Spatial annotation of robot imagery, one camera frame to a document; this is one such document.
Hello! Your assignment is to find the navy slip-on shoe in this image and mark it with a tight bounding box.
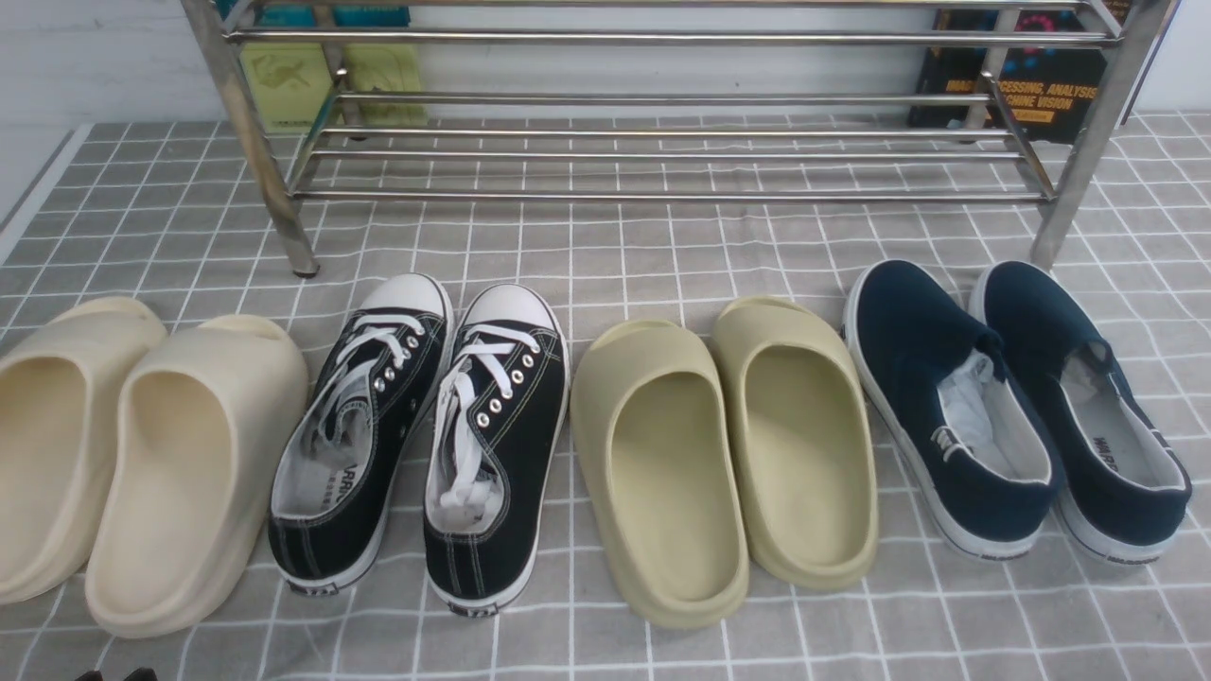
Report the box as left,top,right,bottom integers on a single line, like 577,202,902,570
842,259,1064,561
969,261,1193,566

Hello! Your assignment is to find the metal shoe rack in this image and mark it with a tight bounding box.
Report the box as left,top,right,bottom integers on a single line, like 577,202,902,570
182,1,1178,277

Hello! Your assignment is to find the cream slipper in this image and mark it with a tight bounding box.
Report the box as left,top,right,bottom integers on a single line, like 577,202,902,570
85,314,308,639
1,296,167,603

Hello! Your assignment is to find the black canvas sneaker left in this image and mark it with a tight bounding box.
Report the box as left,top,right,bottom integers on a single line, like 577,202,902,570
268,274,454,599

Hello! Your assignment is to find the black canvas sneaker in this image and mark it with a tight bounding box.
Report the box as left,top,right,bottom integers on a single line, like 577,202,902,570
268,274,454,599
423,284,570,618

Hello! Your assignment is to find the cream slipper far left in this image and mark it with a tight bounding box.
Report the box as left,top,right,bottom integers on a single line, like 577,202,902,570
1,296,167,603

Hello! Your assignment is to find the black canvas sneaker right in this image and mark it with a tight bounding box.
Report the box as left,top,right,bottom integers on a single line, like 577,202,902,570
423,284,570,618

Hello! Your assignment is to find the olive slipper left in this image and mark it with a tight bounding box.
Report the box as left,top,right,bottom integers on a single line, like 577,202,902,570
570,320,748,629

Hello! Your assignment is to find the olive slipper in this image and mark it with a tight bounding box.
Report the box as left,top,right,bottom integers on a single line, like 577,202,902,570
570,320,748,629
711,296,879,591

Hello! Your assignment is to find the yellow-green teal book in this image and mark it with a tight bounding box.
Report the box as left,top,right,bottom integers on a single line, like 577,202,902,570
239,2,427,133

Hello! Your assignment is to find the grey checked tablecloth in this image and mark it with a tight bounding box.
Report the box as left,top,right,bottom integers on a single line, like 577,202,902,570
2,111,1209,680

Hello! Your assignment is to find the olive slipper right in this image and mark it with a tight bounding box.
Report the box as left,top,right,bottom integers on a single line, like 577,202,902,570
711,296,879,591

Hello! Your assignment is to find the black image processing book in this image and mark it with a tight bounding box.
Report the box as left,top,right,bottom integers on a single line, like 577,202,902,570
905,1,1133,144

